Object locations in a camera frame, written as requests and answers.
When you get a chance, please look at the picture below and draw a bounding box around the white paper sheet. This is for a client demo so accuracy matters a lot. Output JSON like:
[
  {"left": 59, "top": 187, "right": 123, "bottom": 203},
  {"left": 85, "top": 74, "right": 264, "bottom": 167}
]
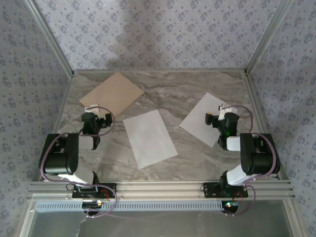
[
  {"left": 122, "top": 110, "right": 179, "bottom": 170},
  {"left": 179, "top": 92, "right": 229, "bottom": 148}
]

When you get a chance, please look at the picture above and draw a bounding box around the brown cardboard folder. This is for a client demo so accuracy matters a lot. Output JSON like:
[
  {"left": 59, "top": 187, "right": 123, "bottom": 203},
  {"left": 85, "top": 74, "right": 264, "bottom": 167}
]
[{"left": 79, "top": 72, "right": 145, "bottom": 117}]

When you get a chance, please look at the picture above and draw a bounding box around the grey metal sheet panel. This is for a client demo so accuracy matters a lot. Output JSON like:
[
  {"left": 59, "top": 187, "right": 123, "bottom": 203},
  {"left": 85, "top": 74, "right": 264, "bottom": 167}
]
[{"left": 19, "top": 199, "right": 297, "bottom": 237}]

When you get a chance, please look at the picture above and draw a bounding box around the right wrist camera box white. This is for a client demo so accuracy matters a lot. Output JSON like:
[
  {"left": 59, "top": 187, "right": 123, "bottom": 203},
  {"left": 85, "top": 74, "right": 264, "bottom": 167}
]
[{"left": 219, "top": 104, "right": 234, "bottom": 120}]

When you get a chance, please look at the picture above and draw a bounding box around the aluminium table edge rail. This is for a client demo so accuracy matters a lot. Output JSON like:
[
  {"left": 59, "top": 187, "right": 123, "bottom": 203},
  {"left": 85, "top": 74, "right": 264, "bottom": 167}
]
[
  {"left": 39, "top": 74, "right": 75, "bottom": 182},
  {"left": 242, "top": 71, "right": 282, "bottom": 180}
]

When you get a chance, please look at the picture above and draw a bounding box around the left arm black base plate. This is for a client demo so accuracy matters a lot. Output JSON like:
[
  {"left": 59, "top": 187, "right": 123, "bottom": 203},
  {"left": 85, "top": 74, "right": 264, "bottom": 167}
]
[{"left": 72, "top": 183, "right": 118, "bottom": 199}]

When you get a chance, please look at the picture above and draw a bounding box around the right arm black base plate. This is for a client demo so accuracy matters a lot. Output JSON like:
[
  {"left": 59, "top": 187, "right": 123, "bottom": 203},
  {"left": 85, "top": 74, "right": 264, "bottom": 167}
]
[{"left": 202, "top": 182, "right": 249, "bottom": 198}]

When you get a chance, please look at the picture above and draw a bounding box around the aluminium rail beam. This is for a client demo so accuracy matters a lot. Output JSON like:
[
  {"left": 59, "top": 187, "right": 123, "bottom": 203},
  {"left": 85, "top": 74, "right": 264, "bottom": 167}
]
[{"left": 26, "top": 180, "right": 296, "bottom": 201}]

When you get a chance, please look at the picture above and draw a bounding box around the aluminium corner post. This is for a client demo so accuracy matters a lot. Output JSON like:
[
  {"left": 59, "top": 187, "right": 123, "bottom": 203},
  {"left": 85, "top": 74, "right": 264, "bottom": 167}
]
[
  {"left": 24, "top": 0, "right": 75, "bottom": 76},
  {"left": 243, "top": 0, "right": 295, "bottom": 75}
]

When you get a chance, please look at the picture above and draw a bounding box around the grey slotted cable duct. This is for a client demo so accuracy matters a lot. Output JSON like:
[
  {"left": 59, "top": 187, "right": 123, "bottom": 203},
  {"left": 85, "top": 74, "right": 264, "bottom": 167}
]
[{"left": 36, "top": 200, "right": 224, "bottom": 212}]

